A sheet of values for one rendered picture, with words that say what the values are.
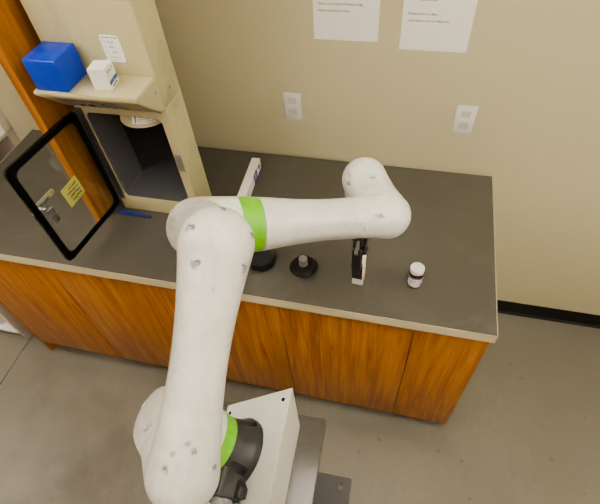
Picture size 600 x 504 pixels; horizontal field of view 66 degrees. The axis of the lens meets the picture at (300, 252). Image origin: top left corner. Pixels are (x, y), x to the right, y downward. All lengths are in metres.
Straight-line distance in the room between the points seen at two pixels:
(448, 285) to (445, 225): 0.26
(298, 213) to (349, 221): 0.12
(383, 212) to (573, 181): 1.13
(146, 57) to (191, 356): 0.89
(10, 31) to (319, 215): 1.01
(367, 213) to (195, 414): 0.53
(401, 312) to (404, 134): 0.72
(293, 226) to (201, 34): 1.05
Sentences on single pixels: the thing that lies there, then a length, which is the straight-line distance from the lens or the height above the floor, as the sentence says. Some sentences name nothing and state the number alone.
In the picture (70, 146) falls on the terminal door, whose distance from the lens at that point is 1.64.
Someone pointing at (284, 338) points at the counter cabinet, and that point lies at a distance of 1.77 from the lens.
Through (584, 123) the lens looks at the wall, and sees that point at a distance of 1.87.
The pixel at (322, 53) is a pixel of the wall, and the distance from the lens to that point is 1.71.
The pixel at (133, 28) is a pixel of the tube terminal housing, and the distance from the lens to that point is 1.37.
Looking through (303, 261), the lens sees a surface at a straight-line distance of 1.48.
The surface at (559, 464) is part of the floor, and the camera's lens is 2.44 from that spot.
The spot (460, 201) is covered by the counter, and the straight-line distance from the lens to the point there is 1.79.
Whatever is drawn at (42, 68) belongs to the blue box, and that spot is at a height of 1.58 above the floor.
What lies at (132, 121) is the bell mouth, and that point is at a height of 1.34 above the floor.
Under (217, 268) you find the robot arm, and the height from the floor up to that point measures 1.62.
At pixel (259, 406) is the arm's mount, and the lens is 1.14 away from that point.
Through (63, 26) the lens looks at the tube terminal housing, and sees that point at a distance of 1.49.
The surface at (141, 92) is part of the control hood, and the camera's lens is 1.37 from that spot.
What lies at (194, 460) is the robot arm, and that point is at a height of 1.39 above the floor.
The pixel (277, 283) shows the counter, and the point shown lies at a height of 0.94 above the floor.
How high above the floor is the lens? 2.17
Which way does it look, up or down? 51 degrees down
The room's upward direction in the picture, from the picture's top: 6 degrees counter-clockwise
